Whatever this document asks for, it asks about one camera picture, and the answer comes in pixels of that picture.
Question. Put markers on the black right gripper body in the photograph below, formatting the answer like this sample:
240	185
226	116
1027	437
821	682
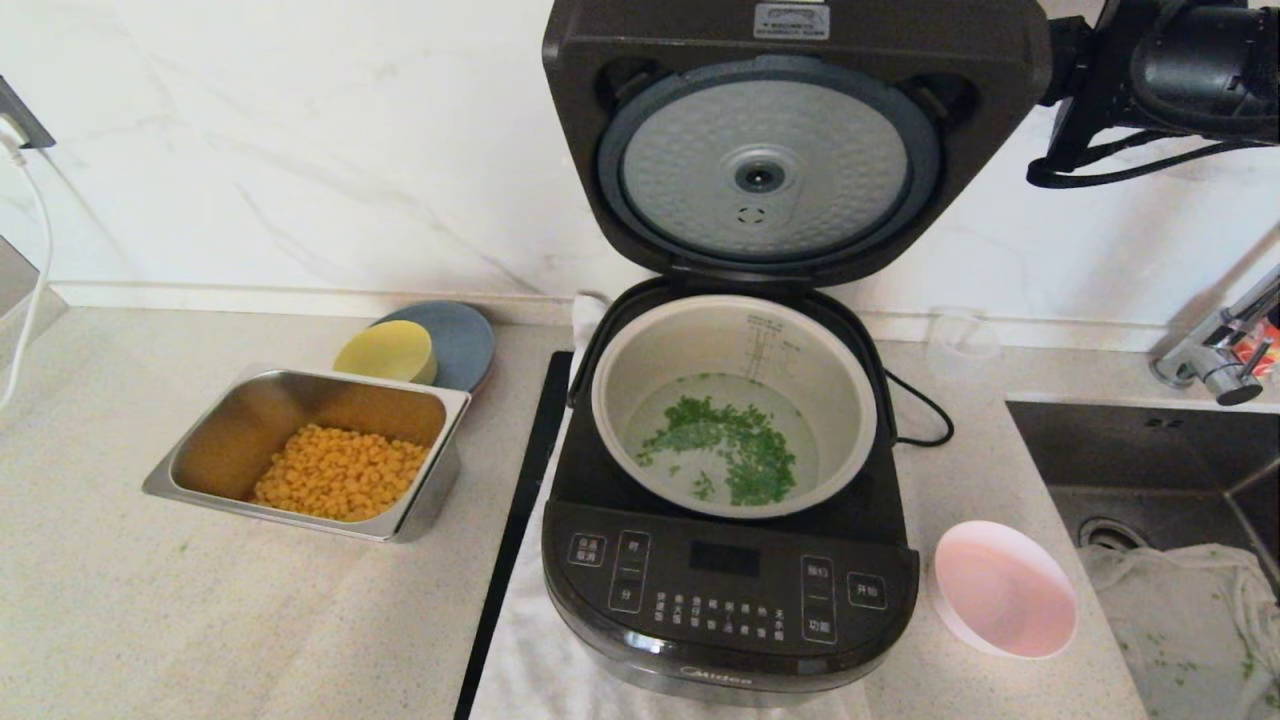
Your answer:
1095	70

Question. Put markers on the black rice cooker lid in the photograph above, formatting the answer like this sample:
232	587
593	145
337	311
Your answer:
590	50

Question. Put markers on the chopped green vegetables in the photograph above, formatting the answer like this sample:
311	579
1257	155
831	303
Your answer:
740	450

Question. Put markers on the white round bowl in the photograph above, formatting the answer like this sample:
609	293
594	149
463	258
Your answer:
1000	590

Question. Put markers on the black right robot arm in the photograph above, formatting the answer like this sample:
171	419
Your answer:
1200	70

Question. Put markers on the grey dimpled inner lid plate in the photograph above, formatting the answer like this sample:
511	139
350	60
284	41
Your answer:
830	150

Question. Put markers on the grey inner cooking pot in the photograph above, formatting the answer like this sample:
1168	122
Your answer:
640	360

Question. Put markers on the black rice cooker body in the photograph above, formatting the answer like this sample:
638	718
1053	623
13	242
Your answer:
730	600

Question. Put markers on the yellow bowl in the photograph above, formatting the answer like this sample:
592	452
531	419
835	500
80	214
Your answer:
385	352

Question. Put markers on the clear measuring cup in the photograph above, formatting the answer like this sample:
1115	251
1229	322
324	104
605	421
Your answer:
960	345

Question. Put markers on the chrome faucet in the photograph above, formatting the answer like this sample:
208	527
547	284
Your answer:
1215	365

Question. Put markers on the stainless steel sink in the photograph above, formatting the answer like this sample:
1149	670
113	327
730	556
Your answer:
1130	460

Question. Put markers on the round sink drain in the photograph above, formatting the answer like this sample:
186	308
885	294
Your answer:
1105	535

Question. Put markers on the white cloth with green bits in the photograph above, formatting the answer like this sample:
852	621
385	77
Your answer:
1180	620

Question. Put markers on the blue grey plate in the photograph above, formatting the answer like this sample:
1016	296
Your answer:
465	345

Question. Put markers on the long black strip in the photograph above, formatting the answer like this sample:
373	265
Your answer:
522	500

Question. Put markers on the white towel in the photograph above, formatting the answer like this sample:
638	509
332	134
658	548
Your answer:
530	660

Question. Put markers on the yellow corn kernels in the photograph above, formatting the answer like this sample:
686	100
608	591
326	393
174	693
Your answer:
340	475

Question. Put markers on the stainless steel tray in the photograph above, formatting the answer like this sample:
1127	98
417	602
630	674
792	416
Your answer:
245	420

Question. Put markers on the dark grey wall socket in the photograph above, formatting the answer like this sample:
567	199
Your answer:
22	118

